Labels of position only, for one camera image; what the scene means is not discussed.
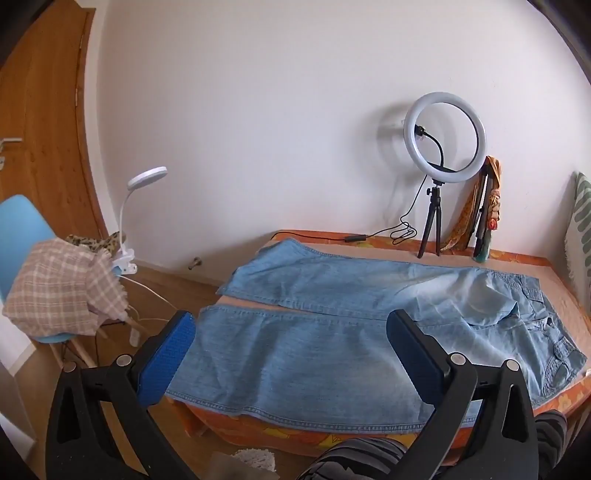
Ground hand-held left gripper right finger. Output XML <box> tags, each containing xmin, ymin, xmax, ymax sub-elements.
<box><xmin>385</xmin><ymin>308</ymin><xmax>540</xmax><ymax>480</ymax></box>

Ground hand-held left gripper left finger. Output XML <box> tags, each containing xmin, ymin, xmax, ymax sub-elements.
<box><xmin>45</xmin><ymin>310</ymin><xmax>199</xmax><ymax>480</ymax></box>

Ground blue denim pants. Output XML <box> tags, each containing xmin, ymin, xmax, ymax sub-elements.
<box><xmin>165</xmin><ymin>239</ymin><xmax>588</xmax><ymax>435</ymax></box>

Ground person's left leg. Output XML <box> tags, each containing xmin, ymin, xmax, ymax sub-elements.
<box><xmin>300</xmin><ymin>436</ymin><xmax>411</xmax><ymax>480</ymax></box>

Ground person's leg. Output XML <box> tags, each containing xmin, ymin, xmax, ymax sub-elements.
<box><xmin>533</xmin><ymin>411</ymin><xmax>568</xmax><ymax>480</ymax></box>
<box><xmin>300</xmin><ymin>436</ymin><xmax>411</xmax><ymax>480</ymax></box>

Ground beige plaid cloth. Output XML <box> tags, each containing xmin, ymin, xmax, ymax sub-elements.
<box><xmin>2</xmin><ymin>239</ymin><xmax>130</xmax><ymax>337</ymax></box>

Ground white fluffy rug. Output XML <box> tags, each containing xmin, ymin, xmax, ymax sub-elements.
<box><xmin>231</xmin><ymin>448</ymin><xmax>278</xmax><ymax>474</ymax></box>

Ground leopard print cloth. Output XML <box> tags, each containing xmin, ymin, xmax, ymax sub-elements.
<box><xmin>65</xmin><ymin>229</ymin><xmax>122</xmax><ymax>257</ymax></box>

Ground black hair straightener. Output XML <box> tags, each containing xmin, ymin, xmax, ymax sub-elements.
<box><xmin>471</xmin><ymin>161</ymin><xmax>497</xmax><ymax>264</ymax></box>

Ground white wardrobe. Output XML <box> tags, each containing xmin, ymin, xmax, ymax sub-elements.
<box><xmin>0</xmin><ymin>318</ymin><xmax>38</xmax><ymax>453</ymax></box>

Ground black tripod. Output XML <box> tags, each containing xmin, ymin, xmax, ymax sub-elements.
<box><xmin>417</xmin><ymin>182</ymin><xmax>446</xmax><ymax>259</ymax></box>

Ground person's right leg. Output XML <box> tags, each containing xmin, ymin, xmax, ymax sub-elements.
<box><xmin>533</xmin><ymin>411</ymin><xmax>568</xmax><ymax>480</ymax></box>

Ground white clip lamp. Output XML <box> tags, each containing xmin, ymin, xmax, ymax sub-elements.
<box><xmin>111</xmin><ymin>166</ymin><xmax>168</xmax><ymax>278</ymax></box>

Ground light blue chair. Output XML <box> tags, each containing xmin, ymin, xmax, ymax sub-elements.
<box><xmin>0</xmin><ymin>194</ymin><xmax>139</xmax><ymax>370</ymax></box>

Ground orange patterned scarf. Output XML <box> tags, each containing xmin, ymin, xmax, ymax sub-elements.
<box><xmin>441</xmin><ymin>156</ymin><xmax>504</xmax><ymax>252</ymax></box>

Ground white green patterned pillow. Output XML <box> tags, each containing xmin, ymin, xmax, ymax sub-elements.
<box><xmin>564</xmin><ymin>172</ymin><xmax>591</xmax><ymax>296</ymax></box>

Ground wooden door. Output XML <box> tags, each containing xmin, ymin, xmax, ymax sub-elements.
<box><xmin>0</xmin><ymin>0</ymin><xmax>112</xmax><ymax>241</ymax></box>

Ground white power cable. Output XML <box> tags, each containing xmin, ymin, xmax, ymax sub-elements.
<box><xmin>122</xmin><ymin>272</ymin><xmax>181</xmax><ymax>347</ymax></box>

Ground black cable with controller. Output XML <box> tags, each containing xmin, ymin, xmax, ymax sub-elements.
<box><xmin>318</xmin><ymin>185</ymin><xmax>428</xmax><ymax>245</ymax></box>

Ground white ring light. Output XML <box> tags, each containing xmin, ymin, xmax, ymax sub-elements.
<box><xmin>403</xmin><ymin>92</ymin><xmax>488</xmax><ymax>185</ymax></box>

